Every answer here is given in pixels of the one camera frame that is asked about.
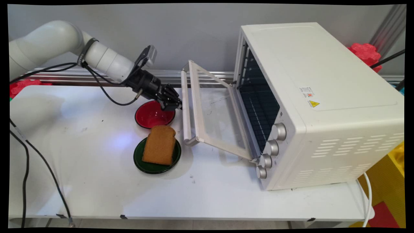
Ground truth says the aluminium rail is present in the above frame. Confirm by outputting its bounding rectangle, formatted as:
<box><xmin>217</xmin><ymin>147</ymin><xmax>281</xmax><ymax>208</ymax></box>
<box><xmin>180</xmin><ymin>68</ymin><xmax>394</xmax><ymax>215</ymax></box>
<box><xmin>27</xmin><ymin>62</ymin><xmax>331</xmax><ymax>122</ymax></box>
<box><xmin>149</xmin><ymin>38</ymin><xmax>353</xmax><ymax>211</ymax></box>
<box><xmin>24</xmin><ymin>67</ymin><xmax>405</xmax><ymax>86</ymax></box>

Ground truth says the brown toast slice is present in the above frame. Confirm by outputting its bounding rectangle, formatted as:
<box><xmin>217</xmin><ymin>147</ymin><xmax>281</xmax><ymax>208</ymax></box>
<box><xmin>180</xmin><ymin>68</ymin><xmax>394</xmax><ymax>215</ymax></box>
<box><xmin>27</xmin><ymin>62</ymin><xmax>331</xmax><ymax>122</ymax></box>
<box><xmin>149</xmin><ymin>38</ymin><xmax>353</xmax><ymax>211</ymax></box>
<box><xmin>142</xmin><ymin>125</ymin><xmax>177</xmax><ymax>166</ymax></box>

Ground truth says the red foam floor tile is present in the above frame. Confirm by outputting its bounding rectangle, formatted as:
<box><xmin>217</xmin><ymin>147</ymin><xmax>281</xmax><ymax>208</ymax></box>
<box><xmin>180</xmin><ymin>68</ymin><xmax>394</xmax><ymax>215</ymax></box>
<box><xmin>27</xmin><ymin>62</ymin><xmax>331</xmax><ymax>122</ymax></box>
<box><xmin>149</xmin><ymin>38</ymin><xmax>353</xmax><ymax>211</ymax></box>
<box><xmin>369</xmin><ymin>201</ymin><xmax>400</xmax><ymax>228</ymax></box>

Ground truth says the yellow foam mat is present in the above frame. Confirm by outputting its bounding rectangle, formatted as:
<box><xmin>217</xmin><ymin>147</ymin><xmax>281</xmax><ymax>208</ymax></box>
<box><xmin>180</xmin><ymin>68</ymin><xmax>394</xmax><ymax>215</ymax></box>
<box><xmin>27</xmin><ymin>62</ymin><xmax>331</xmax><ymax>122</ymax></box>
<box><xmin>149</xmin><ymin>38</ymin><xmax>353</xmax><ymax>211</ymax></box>
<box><xmin>349</xmin><ymin>141</ymin><xmax>405</xmax><ymax>228</ymax></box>

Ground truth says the white power cord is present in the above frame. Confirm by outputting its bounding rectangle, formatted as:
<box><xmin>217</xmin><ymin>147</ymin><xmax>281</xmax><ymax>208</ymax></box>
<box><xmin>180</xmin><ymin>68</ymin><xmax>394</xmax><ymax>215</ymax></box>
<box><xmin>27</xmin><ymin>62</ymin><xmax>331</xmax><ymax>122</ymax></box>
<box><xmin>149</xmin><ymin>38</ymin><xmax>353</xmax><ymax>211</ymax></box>
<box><xmin>356</xmin><ymin>172</ymin><xmax>373</xmax><ymax>228</ymax></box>

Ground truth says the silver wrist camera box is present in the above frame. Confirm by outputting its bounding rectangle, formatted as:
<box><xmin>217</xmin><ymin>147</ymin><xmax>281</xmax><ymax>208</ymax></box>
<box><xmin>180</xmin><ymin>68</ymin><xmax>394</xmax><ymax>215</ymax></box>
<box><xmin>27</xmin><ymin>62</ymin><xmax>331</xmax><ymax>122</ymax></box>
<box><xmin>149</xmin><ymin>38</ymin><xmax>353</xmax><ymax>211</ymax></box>
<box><xmin>139</xmin><ymin>45</ymin><xmax>158</xmax><ymax>67</ymax></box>

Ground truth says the aluminium post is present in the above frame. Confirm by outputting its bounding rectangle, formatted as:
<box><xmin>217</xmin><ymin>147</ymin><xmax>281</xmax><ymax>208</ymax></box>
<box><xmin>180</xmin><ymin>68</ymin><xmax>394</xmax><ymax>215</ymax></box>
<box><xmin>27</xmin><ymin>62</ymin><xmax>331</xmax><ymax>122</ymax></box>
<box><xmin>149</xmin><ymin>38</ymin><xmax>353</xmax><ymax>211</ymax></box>
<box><xmin>369</xmin><ymin>5</ymin><xmax>406</xmax><ymax>57</ymax></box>

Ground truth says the dark oven wire rack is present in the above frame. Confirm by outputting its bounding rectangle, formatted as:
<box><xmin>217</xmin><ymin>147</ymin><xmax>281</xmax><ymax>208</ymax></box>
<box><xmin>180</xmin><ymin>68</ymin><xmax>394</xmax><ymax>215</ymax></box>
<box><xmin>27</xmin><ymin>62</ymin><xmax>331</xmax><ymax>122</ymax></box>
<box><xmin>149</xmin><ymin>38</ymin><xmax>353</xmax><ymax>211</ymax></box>
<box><xmin>239</xmin><ymin>90</ymin><xmax>280</xmax><ymax>152</ymax></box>

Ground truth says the white glass oven door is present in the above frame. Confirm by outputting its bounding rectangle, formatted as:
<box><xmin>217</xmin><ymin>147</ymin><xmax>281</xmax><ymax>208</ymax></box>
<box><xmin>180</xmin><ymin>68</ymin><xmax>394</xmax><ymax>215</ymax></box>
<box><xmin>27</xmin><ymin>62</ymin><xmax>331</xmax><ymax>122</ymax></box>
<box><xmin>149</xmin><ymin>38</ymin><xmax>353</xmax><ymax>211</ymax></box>
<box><xmin>180</xmin><ymin>60</ymin><xmax>260</xmax><ymax>161</ymax></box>

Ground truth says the white toaster oven body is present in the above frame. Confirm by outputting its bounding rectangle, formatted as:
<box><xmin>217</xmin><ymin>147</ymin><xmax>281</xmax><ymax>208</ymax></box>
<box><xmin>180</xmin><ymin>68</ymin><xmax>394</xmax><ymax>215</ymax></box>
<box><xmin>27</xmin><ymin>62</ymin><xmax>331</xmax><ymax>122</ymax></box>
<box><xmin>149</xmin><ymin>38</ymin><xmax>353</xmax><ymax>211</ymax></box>
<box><xmin>234</xmin><ymin>22</ymin><xmax>405</xmax><ymax>191</ymax></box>

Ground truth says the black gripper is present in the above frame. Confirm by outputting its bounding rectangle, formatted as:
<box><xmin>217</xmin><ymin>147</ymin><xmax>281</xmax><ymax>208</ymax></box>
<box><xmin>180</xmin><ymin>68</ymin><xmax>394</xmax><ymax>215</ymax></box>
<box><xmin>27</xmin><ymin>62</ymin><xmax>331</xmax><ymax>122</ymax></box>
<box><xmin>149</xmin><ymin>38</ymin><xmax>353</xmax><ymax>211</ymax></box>
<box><xmin>125</xmin><ymin>70</ymin><xmax>183</xmax><ymax>111</ymax></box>

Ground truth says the black table cable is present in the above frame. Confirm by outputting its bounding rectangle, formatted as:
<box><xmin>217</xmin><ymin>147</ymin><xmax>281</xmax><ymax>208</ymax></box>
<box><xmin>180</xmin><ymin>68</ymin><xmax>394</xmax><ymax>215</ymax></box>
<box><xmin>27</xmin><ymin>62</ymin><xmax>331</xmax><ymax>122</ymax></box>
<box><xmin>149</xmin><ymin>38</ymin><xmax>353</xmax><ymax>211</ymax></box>
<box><xmin>10</xmin><ymin>119</ymin><xmax>76</xmax><ymax>227</ymax></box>
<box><xmin>10</xmin><ymin>129</ymin><xmax>30</xmax><ymax>228</ymax></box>

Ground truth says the white oven label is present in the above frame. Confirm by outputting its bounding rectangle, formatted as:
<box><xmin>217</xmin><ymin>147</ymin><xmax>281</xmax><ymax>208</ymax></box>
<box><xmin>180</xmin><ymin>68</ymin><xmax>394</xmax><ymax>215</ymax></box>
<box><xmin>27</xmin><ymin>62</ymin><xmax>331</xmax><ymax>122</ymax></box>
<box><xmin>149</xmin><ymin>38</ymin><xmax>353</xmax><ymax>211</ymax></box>
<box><xmin>298</xmin><ymin>86</ymin><xmax>315</xmax><ymax>99</ymax></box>

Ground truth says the red foam block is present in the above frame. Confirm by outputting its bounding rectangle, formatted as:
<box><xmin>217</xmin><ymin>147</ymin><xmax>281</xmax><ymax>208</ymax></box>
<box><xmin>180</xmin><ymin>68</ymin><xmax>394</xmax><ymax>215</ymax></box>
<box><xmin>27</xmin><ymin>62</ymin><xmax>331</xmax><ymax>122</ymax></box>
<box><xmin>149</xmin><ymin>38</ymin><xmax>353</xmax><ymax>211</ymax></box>
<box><xmin>348</xmin><ymin>43</ymin><xmax>382</xmax><ymax>73</ymax></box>

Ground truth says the dark green plate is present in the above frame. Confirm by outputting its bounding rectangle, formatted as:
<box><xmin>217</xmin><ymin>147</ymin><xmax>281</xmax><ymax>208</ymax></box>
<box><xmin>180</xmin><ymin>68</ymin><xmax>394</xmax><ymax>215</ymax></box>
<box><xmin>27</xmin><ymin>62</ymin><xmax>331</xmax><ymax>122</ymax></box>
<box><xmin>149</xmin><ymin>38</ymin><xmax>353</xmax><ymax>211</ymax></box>
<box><xmin>133</xmin><ymin>136</ymin><xmax>181</xmax><ymax>175</ymax></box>

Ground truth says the red bowl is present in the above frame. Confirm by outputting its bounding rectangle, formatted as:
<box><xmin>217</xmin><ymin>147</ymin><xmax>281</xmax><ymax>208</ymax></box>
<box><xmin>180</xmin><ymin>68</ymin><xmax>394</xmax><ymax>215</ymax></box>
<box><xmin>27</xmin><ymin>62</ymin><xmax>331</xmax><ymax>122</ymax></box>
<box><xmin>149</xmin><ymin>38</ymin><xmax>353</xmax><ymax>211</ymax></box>
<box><xmin>135</xmin><ymin>100</ymin><xmax>176</xmax><ymax>129</ymax></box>

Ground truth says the red foam piece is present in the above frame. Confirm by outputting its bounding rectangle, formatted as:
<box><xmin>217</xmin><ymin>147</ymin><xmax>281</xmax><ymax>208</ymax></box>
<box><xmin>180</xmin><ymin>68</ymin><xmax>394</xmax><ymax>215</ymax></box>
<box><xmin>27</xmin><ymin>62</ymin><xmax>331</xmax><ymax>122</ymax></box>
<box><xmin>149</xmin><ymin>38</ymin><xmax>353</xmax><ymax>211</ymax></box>
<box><xmin>10</xmin><ymin>79</ymin><xmax>52</xmax><ymax>98</ymax></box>

